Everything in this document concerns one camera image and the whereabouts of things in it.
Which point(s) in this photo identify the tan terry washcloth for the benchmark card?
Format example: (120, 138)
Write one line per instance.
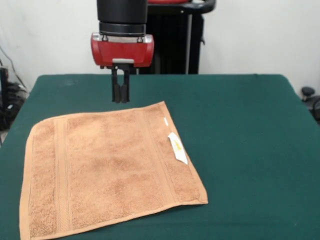
(112, 170)

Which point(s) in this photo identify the black electrical equipment pile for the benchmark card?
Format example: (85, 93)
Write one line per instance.
(7, 112)

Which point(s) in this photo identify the black office chair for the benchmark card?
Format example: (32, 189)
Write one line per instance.
(308, 91)

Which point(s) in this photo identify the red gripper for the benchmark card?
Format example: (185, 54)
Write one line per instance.
(122, 52)

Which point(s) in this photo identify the dark green table cloth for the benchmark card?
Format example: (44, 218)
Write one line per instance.
(250, 150)

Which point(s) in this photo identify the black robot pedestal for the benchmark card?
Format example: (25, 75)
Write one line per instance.
(175, 45)

